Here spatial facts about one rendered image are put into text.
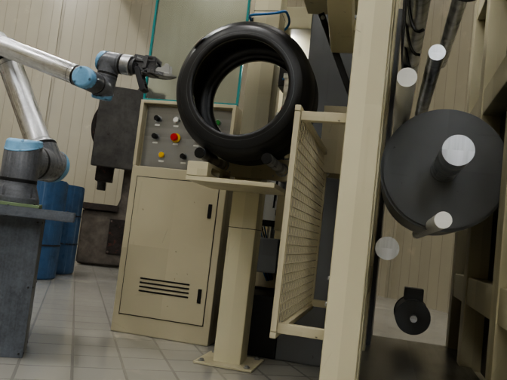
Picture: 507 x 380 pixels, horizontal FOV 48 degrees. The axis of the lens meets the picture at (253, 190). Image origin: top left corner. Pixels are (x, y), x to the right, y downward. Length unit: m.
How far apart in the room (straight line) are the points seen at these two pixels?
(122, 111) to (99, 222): 1.40
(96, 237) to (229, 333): 4.79
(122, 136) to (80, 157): 4.23
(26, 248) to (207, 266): 0.96
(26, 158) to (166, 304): 1.08
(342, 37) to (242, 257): 1.06
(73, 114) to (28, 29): 1.75
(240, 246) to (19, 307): 0.96
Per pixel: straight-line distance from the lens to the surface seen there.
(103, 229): 7.27
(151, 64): 2.57
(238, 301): 2.62
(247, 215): 2.61
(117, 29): 11.78
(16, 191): 2.52
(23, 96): 2.82
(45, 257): 5.30
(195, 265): 3.01
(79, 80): 2.51
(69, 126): 11.32
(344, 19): 2.44
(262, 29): 2.36
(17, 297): 2.50
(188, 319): 3.04
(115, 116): 7.12
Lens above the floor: 0.59
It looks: 5 degrees up
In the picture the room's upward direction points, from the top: 7 degrees clockwise
